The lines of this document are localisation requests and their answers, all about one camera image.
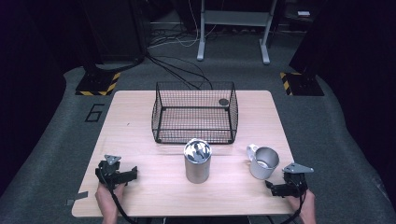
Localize white floor cable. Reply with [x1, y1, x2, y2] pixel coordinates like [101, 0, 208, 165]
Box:
[183, 0, 218, 49]

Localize black floor cables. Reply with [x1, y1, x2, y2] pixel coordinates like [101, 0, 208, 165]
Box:
[145, 53, 215, 91]

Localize person's right hand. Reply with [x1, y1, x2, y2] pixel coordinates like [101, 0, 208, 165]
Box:
[287, 189, 318, 217]

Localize grey tape strip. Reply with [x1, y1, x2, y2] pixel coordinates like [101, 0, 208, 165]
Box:
[64, 190, 90, 207]

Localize white mug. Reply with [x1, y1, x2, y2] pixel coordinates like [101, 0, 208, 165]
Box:
[246, 143, 280, 181]

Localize black wire mesh basket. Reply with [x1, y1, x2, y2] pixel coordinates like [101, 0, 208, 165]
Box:
[151, 81, 239, 145]

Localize hand-held gripper black cable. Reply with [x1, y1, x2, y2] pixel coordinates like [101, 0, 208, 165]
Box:
[279, 189, 308, 224]
[98, 169, 139, 224]

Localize stainless steel tumbler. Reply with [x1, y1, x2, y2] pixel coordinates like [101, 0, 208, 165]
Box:
[183, 138, 213, 185]

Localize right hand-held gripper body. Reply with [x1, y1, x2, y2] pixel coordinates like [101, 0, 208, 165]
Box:
[282, 162, 315, 199]

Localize person's left hand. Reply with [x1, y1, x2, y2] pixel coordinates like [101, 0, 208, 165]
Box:
[94, 182, 126, 217]

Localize dark cabinet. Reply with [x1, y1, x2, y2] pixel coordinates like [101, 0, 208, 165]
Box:
[81, 0, 148, 64]

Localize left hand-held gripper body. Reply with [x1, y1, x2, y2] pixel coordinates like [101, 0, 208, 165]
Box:
[94, 154, 126, 190]

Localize white metal stand frame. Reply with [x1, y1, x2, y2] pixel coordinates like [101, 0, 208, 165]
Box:
[196, 0, 278, 65]

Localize right hand-held gripper black cable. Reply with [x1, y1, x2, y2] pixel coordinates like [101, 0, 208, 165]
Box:
[279, 189, 308, 224]

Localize left hand-held gripper black cable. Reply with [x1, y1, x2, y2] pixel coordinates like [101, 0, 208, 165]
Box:
[98, 169, 139, 224]

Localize black stand base striped tape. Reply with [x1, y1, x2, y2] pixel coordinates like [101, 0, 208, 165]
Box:
[75, 70, 121, 97]
[279, 72, 325, 97]

